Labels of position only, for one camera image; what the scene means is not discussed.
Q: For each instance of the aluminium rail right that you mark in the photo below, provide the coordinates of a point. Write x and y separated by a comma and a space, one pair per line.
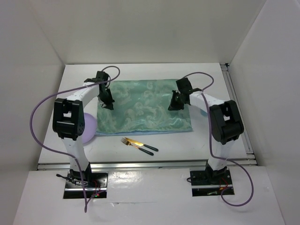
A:
250, 159

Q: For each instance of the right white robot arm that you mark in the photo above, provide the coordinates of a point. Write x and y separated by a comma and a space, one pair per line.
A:
225, 125

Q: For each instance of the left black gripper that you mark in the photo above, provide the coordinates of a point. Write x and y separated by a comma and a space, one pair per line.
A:
108, 104

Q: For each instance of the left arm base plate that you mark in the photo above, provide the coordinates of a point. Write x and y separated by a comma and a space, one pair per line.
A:
97, 186

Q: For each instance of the light blue mug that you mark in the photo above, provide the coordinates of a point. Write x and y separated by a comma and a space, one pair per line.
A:
203, 113

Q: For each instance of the green patterned cloth placemat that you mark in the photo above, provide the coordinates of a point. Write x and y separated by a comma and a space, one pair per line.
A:
141, 107

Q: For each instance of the aluminium rail front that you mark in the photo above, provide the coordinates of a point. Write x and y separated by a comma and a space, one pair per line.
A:
130, 165

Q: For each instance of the gold knife green handle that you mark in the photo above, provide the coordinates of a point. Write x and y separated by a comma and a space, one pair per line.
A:
141, 144

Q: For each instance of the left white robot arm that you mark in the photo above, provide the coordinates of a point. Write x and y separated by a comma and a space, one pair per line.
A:
69, 124

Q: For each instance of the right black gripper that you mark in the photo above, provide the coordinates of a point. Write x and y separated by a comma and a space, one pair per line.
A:
174, 106

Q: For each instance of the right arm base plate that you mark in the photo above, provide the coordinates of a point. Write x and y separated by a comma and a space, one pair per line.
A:
202, 186

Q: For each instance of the purple plastic plate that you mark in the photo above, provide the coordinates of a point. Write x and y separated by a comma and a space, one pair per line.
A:
90, 128

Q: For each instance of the aluminium rail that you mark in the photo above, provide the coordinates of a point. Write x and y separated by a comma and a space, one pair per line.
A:
250, 159
130, 165

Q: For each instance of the gold fork green handle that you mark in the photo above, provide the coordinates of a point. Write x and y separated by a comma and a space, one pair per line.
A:
126, 142

